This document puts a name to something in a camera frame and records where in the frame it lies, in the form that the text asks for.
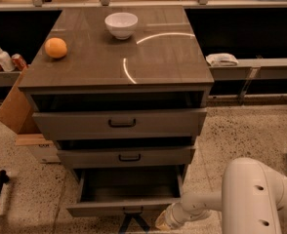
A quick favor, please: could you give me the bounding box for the blue tape cross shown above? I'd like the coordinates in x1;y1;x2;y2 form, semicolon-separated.
117;213;151;234

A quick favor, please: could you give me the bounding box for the white ceramic bowl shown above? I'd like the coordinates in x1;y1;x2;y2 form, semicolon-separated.
104;13;139;40

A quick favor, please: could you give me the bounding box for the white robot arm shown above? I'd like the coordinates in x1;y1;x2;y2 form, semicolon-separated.
155;158;287;234

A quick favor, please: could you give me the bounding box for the brown cardboard box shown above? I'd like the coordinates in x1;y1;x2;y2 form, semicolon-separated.
0;65;41;135

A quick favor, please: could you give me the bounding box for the white cardboard box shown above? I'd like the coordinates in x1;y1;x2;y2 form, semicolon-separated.
16;134;60;164

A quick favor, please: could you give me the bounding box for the grey drawer cabinet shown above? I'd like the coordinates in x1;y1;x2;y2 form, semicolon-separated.
19;5;215;183

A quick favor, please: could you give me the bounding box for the grey drawer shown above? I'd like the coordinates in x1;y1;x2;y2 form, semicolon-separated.
67;165;183;217
57;146;195;169
33;109;207;140

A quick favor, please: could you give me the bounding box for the folded white cloth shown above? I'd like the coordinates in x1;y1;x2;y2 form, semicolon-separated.
206;53;238;66

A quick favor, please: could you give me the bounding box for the orange fruit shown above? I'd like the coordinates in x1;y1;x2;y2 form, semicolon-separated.
44;38;67;59

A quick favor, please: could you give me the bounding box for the white pump bottle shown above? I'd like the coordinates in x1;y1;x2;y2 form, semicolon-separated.
0;47;16;72

